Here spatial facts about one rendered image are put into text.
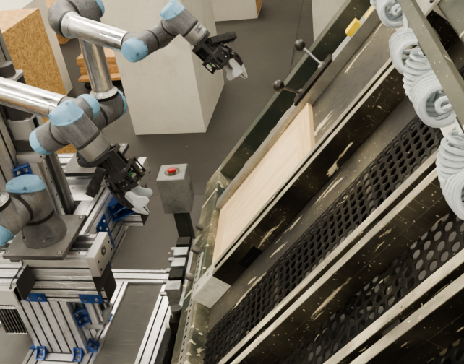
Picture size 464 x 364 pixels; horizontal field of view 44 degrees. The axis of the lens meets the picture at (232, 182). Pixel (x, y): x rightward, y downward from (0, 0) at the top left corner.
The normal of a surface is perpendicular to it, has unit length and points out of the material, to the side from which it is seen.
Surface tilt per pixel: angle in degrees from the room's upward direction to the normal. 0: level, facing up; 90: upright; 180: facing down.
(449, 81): 50
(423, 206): 90
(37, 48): 90
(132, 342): 0
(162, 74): 90
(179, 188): 90
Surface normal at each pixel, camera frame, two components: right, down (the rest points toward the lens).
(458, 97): -0.84, -0.48
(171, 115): -0.16, 0.58
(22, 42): 0.97, 0.01
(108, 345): -0.13, -0.82
